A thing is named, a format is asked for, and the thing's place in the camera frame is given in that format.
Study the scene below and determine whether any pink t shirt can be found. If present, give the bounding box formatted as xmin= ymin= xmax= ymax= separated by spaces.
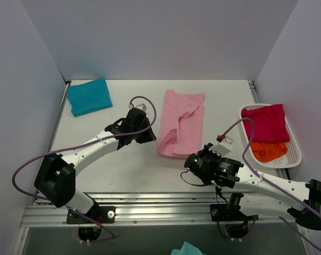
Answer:
xmin=157 ymin=89 xmax=205 ymax=158

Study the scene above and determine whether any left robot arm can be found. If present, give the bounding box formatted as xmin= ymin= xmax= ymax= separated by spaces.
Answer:
xmin=34 ymin=104 xmax=156 ymax=223

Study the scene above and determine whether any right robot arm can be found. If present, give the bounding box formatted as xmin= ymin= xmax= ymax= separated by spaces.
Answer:
xmin=184 ymin=143 xmax=321 ymax=231

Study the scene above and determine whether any folded teal t shirt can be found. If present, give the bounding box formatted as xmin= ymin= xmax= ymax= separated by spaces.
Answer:
xmin=66 ymin=78 xmax=113 ymax=117

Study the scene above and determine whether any orange t shirt in basket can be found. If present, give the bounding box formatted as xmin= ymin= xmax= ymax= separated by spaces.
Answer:
xmin=250 ymin=142 xmax=288 ymax=163

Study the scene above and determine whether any crimson t shirt in basket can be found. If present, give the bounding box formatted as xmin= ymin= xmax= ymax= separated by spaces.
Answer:
xmin=241 ymin=104 xmax=290 ymax=143

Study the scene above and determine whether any white plastic basket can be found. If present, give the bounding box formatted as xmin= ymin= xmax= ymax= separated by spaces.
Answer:
xmin=239 ymin=104 xmax=302 ymax=169

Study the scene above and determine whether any mint green cloth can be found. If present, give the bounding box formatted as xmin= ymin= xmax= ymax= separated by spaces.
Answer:
xmin=171 ymin=242 xmax=204 ymax=255

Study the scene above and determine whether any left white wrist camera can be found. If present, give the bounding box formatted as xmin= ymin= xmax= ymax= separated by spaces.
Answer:
xmin=128 ymin=103 xmax=147 ymax=112

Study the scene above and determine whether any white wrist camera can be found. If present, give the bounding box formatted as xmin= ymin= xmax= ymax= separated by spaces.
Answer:
xmin=128 ymin=103 xmax=147 ymax=112
xmin=209 ymin=134 xmax=233 ymax=157

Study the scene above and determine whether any black wire loop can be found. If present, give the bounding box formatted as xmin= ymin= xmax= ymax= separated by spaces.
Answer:
xmin=180 ymin=171 xmax=227 ymax=205

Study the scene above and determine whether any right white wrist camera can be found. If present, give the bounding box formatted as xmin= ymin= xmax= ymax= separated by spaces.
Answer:
xmin=209 ymin=134 xmax=233 ymax=157

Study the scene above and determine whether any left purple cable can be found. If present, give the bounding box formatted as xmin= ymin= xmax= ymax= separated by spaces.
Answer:
xmin=11 ymin=96 xmax=157 ymax=243

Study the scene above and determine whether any purple cable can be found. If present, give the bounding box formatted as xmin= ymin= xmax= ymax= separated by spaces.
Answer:
xmin=221 ymin=117 xmax=321 ymax=254
xmin=11 ymin=96 xmax=157 ymax=243

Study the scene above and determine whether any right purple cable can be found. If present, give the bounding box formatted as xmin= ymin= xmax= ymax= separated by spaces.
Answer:
xmin=221 ymin=117 xmax=321 ymax=254

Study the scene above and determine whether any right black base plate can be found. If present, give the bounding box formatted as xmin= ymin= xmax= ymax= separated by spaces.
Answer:
xmin=209 ymin=203 xmax=258 ymax=222

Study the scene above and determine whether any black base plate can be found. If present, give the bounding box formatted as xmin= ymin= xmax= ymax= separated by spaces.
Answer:
xmin=66 ymin=206 xmax=116 ymax=224
xmin=209 ymin=203 xmax=258 ymax=222

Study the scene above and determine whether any aluminium rail frame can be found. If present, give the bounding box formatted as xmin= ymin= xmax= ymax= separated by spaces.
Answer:
xmin=19 ymin=191 xmax=308 ymax=228

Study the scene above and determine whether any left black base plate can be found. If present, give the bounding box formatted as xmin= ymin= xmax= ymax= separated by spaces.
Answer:
xmin=66 ymin=206 xmax=116 ymax=224

